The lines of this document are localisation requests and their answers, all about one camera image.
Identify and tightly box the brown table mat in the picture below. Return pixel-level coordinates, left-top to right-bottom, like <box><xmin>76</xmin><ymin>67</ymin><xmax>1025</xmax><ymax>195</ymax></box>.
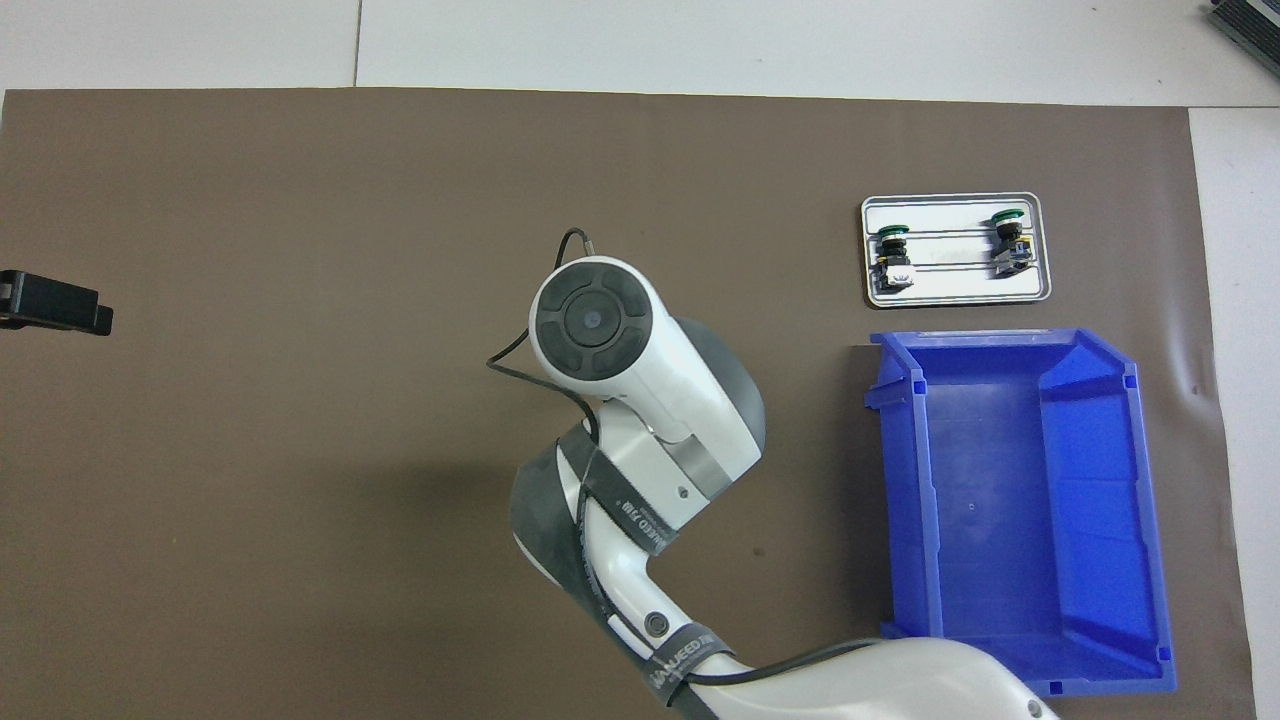
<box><xmin>0</xmin><ymin>88</ymin><xmax>1259</xmax><ymax>720</ymax></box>

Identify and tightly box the silver metal tray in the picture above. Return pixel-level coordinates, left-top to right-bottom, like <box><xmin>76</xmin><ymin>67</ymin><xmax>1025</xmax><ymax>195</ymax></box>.
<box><xmin>860</xmin><ymin>192</ymin><xmax>1053</xmax><ymax>309</ymax></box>

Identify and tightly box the blue plastic storage bin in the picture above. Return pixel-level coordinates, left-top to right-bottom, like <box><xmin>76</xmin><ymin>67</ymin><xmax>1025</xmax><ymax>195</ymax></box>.
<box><xmin>862</xmin><ymin>327</ymin><xmax>1179</xmax><ymax>698</ymax></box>

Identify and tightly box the grey ribbed metal device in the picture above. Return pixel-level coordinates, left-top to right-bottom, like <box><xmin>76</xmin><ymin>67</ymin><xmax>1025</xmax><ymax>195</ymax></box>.
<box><xmin>1205</xmin><ymin>0</ymin><xmax>1280</xmax><ymax>63</ymax></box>

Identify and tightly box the green push button switch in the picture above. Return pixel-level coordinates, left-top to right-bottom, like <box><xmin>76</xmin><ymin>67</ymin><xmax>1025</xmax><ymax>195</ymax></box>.
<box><xmin>990</xmin><ymin>208</ymin><xmax>1033</xmax><ymax>278</ymax></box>
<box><xmin>872</xmin><ymin>222</ymin><xmax>918</xmax><ymax>294</ymax></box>

